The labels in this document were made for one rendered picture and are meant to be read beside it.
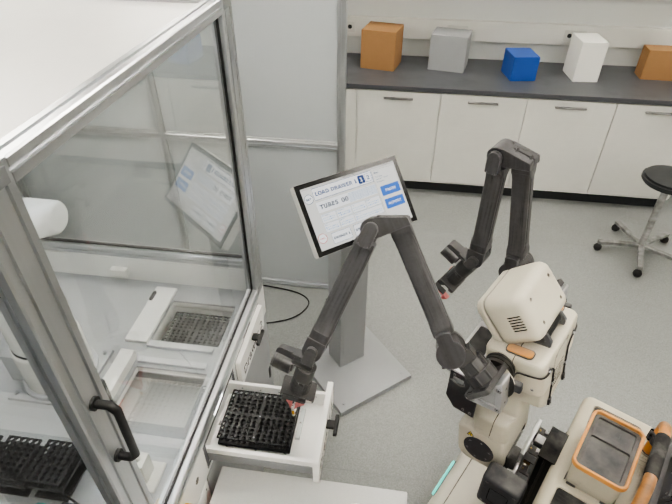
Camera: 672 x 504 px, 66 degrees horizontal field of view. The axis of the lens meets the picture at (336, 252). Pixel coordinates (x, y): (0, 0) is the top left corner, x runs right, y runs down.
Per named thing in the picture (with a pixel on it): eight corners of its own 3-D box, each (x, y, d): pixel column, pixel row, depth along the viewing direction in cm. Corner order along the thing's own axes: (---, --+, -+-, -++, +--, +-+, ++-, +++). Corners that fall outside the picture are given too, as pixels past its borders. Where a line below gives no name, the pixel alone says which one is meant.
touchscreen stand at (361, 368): (410, 378, 285) (432, 225, 222) (341, 416, 266) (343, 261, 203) (359, 322, 318) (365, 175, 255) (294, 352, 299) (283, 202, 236)
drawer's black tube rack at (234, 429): (301, 409, 172) (300, 397, 168) (290, 458, 158) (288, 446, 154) (236, 401, 174) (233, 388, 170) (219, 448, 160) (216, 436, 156)
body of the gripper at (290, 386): (312, 404, 153) (318, 389, 148) (279, 395, 152) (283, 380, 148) (316, 386, 158) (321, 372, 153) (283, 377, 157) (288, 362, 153)
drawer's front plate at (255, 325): (264, 324, 204) (261, 304, 197) (243, 384, 181) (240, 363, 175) (260, 324, 204) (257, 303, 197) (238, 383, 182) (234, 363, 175)
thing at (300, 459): (327, 402, 174) (327, 391, 170) (313, 475, 154) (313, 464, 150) (211, 388, 178) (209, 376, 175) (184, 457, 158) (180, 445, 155)
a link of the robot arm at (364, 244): (383, 228, 133) (388, 224, 143) (363, 218, 134) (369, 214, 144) (314, 368, 142) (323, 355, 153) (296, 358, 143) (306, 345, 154)
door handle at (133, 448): (145, 455, 102) (121, 395, 91) (139, 468, 100) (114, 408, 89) (122, 452, 103) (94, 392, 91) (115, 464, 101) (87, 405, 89)
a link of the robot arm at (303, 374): (312, 375, 144) (320, 361, 149) (290, 364, 145) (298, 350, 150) (307, 389, 149) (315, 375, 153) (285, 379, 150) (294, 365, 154)
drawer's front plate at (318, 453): (333, 401, 176) (333, 381, 169) (319, 484, 153) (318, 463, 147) (328, 401, 176) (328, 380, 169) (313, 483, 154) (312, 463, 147)
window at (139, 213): (252, 289, 194) (216, 15, 135) (158, 522, 128) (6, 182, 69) (250, 289, 194) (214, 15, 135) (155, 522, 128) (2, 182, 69)
